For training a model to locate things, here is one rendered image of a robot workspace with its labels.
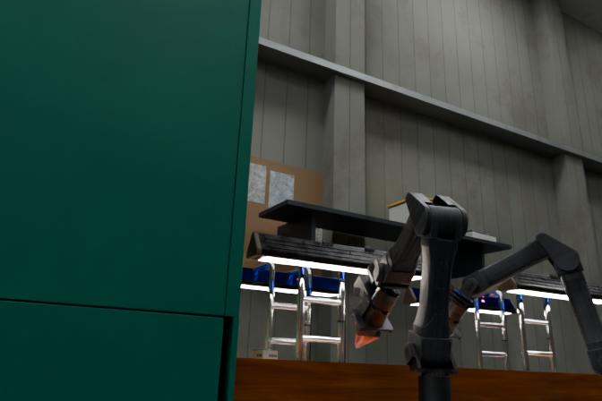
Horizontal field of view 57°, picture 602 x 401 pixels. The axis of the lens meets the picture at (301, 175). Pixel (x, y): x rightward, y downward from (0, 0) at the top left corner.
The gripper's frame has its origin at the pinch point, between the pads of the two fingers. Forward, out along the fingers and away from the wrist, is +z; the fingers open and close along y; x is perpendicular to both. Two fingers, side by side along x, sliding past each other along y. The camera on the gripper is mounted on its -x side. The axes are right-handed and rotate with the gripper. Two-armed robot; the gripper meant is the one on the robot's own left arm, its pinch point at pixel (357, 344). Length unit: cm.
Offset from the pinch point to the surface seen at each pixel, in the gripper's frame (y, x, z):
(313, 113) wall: -107, -304, 57
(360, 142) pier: -145, -277, 61
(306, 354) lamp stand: -14, -35, 43
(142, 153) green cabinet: 64, -12, -37
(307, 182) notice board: -103, -255, 95
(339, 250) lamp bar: -2.5, -30.4, -6.9
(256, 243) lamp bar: 24.7, -28.5, -6.7
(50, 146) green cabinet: 80, -10, -36
